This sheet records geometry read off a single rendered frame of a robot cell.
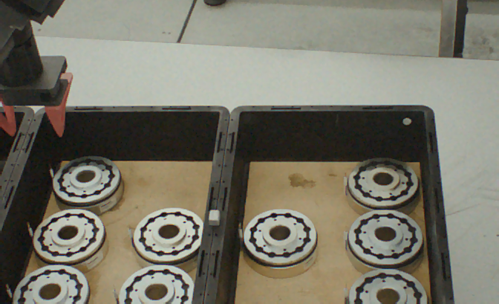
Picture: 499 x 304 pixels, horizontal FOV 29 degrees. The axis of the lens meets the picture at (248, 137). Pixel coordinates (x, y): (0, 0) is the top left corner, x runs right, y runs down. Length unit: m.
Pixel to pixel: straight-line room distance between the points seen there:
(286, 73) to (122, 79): 0.32
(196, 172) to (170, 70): 0.47
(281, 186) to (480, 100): 0.52
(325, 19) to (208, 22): 0.40
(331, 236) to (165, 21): 2.04
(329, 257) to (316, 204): 0.10
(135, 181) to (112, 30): 1.87
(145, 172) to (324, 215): 0.29
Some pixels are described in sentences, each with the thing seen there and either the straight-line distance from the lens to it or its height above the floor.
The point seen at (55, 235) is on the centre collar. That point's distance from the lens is 1.38.
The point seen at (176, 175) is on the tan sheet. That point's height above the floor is 0.83.
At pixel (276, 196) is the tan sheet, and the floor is 0.83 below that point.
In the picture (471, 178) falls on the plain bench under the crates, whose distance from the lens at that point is 1.66.
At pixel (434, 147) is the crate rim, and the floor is 0.93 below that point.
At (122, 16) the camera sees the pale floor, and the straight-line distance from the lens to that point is 3.39.
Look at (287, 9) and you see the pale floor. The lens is 3.33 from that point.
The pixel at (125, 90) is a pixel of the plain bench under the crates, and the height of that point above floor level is 0.70.
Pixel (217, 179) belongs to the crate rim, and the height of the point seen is 0.93.
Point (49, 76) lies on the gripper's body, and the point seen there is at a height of 1.16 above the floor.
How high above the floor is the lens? 1.84
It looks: 41 degrees down
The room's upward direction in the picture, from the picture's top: 5 degrees counter-clockwise
